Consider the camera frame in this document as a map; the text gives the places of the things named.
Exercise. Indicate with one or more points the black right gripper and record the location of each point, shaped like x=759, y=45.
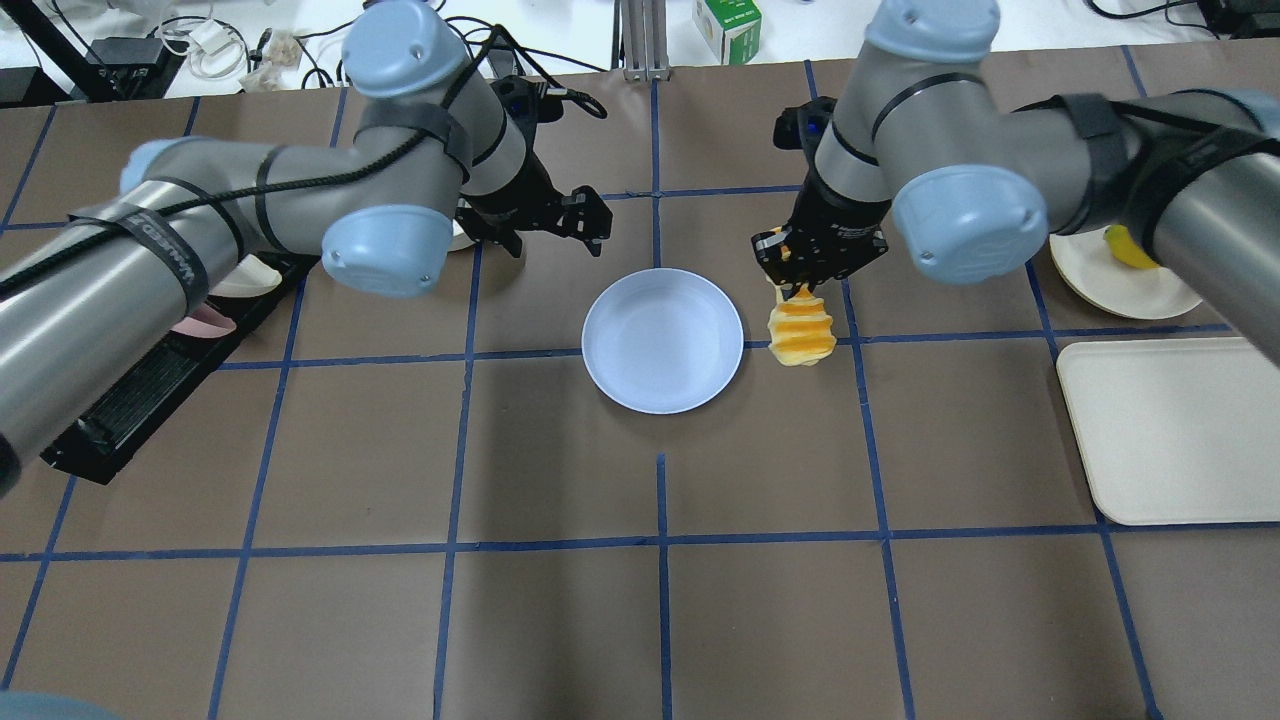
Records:
x=832, y=218

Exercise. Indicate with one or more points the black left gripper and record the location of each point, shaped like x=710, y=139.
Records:
x=512, y=196

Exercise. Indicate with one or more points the yellow striped bread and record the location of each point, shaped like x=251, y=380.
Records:
x=801, y=331

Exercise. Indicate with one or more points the blue plate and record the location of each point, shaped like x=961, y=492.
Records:
x=662, y=341

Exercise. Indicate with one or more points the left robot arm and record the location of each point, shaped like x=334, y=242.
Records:
x=435, y=148

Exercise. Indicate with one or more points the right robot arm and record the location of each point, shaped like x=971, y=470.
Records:
x=976, y=192

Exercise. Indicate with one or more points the white round plate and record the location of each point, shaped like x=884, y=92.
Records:
x=1089, y=270

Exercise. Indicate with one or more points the cream plate in rack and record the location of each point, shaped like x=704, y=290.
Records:
x=251, y=278

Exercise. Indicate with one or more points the pink plate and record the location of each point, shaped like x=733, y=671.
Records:
x=205, y=323

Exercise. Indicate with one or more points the cream bowl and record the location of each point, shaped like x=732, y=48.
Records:
x=464, y=235

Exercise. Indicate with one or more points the green white box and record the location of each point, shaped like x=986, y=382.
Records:
x=732, y=29

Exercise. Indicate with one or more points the yellow banana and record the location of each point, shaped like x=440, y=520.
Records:
x=1125, y=250

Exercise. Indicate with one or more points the cream tray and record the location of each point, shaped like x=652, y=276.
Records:
x=1175, y=432

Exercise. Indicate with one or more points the black power adapter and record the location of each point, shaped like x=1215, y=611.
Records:
x=120, y=53

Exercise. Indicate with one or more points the black dish rack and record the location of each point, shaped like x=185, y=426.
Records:
x=99, y=444

